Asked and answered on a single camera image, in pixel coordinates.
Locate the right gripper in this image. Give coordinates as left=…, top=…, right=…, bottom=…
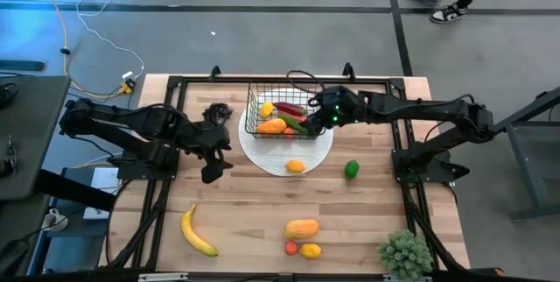
left=301, top=85, right=365, bottom=139

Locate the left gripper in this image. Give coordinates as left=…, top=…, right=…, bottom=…
left=195, top=123, right=235, bottom=186

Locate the green cucumber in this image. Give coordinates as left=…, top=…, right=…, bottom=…
left=276, top=113, right=310, bottom=137

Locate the dark red chili pepper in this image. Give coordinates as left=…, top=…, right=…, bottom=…
left=272, top=101, right=308, bottom=116

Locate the orange mango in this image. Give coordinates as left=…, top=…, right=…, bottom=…
left=255, top=117, right=289, bottom=136

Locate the green bell pepper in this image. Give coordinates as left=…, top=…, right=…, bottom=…
left=343, top=159, right=361, bottom=180

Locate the dark grape bunch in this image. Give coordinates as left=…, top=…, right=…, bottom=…
left=203, top=102, right=234, bottom=125

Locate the yellow banana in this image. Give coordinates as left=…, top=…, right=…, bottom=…
left=180, top=203, right=219, bottom=257

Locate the yellow-orange papaya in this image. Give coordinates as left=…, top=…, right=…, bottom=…
left=283, top=218, right=320, bottom=241

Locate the round white placemat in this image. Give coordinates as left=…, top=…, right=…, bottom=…
left=237, top=87, right=335, bottom=177

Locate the white cardboard box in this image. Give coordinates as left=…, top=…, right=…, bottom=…
left=82, top=166, right=122, bottom=221

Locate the black metal beam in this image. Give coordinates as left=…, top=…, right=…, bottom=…
left=34, top=169, right=118, bottom=213

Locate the green artificial plant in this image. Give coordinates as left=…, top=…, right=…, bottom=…
left=377, top=229, right=434, bottom=282

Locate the white mug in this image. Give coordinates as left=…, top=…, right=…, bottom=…
left=42, top=208, right=70, bottom=232

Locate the dark grey side table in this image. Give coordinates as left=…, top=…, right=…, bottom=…
left=0, top=74, right=72, bottom=202

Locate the black flat bar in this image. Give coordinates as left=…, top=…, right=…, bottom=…
left=0, top=60, right=46, bottom=73

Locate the black device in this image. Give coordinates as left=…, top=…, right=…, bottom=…
left=0, top=82, right=19, bottom=110

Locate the black metal side table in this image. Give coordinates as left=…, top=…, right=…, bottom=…
left=482, top=85, right=560, bottom=221

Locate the black wire basket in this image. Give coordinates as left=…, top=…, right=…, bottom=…
left=243, top=81, right=330, bottom=140

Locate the black metal table frame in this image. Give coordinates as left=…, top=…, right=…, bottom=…
left=99, top=74, right=472, bottom=274

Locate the silver metal bracket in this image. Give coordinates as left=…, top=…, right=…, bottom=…
left=137, top=272, right=189, bottom=282

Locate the yellow extension cable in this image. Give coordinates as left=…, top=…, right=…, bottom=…
left=26, top=0, right=135, bottom=100

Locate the white charger cable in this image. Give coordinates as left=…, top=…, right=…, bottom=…
left=76, top=0, right=146, bottom=81

